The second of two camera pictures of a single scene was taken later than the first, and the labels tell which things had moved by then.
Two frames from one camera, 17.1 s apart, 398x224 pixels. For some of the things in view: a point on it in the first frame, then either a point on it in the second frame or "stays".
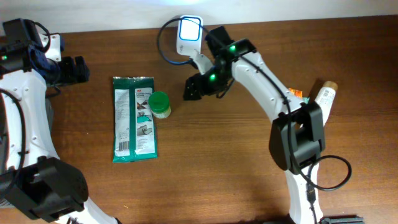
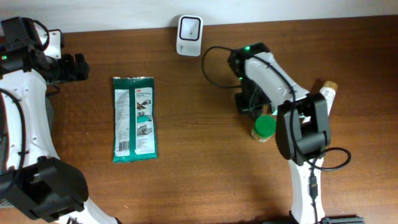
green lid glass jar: (159, 104) → (264, 127)
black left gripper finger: (82, 70) stays
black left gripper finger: (69, 76) stays
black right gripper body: (211, 80) → (251, 97)
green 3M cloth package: (134, 126) stays
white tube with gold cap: (325, 98) stays
